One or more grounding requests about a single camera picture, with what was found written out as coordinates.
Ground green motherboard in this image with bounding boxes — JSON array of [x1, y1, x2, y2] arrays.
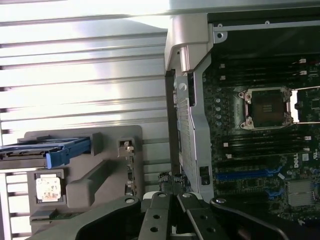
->
[[202, 57, 320, 226]]

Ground silver CPU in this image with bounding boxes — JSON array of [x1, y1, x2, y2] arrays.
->
[[35, 176, 63, 201]]

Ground blue expansion slot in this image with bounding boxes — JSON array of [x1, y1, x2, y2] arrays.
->
[[216, 171, 276, 181]]

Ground silver hard disk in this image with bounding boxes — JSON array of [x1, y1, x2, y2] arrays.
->
[[0, 139, 88, 162]]

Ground silver chipset heatsink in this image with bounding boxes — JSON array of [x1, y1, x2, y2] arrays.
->
[[286, 180, 315, 208]]

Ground metal socket cover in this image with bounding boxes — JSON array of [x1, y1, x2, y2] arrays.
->
[[289, 86, 320, 125]]

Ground CPU socket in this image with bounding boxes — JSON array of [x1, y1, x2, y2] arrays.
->
[[237, 86, 295, 132]]

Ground grey parts rack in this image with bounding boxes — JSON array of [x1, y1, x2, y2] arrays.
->
[[23, 124, 144, 237]]

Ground open black PC case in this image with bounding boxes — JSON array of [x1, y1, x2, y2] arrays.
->
[[163, 11, 320, 226]]

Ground blue disk carrier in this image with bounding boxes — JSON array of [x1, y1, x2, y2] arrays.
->
[[0, 136, 91, 169]]

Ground green RAM stick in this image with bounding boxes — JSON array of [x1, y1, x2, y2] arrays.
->
[[31, 209, 83, 222]]

